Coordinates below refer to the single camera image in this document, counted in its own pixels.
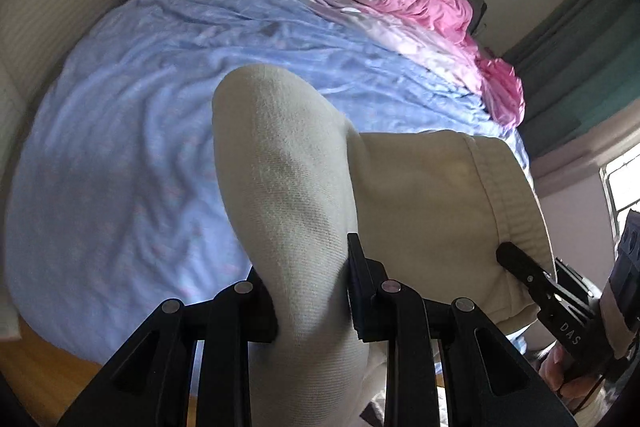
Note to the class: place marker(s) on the cream pants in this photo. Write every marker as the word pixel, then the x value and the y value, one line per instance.
pixel 280 187

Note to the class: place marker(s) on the blue patterned bedsheet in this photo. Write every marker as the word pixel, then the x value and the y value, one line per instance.
pixel 125 132

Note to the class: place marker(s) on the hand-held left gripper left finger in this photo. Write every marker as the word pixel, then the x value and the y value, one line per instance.
pixel 260 317

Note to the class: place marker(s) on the window with metal grille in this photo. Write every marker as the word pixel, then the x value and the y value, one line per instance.
pixel 625 187

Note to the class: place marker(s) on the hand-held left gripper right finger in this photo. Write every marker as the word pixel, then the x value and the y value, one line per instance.
pixel 362 307

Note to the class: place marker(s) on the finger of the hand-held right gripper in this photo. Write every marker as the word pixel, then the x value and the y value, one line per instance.
pixel 522 269

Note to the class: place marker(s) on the person's right hand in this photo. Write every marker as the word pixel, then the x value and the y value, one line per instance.
pixel 555 367

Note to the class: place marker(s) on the pink blanket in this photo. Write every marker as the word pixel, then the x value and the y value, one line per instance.
pixel 415 2

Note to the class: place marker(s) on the green curtain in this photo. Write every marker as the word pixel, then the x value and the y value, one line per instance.
pixel 575 72

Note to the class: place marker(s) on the wooden bed frame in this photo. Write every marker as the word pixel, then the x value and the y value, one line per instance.
pixel 40 367

